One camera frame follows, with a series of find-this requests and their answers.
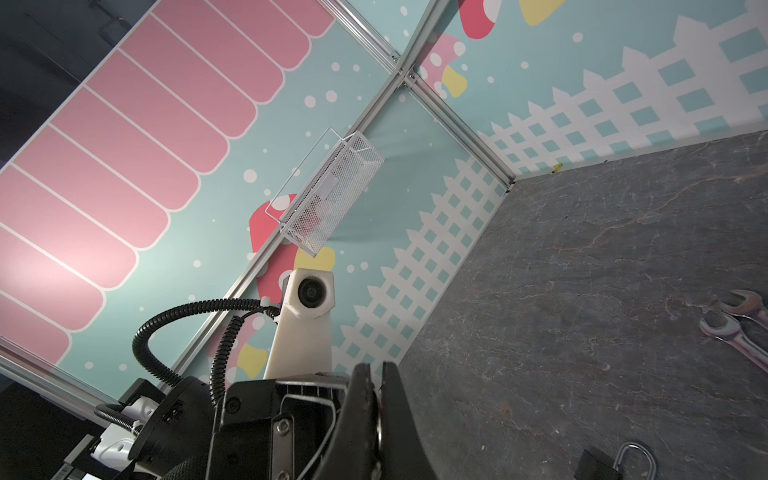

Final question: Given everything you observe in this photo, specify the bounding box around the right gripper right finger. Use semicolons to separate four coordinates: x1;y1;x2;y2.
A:
379;362;437;480

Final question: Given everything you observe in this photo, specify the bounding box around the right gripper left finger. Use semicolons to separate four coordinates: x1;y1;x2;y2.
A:
313;363;378;480

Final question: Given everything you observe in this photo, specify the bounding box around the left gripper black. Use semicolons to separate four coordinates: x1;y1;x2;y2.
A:
206;373;349;479

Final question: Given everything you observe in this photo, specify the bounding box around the black padlock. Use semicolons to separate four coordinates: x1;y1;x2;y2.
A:
573;441;658;480

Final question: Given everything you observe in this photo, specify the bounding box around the longer silver wrench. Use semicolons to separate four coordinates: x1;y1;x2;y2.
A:
699;312;767;372

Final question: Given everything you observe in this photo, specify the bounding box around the shorter silver wrench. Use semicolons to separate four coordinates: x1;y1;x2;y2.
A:
718;289;768;330

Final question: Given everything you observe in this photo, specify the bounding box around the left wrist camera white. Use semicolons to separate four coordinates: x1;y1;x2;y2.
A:
264;268;335;379

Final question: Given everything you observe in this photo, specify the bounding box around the white wire mesh basket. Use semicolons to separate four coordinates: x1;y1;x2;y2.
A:
265;128;385;257

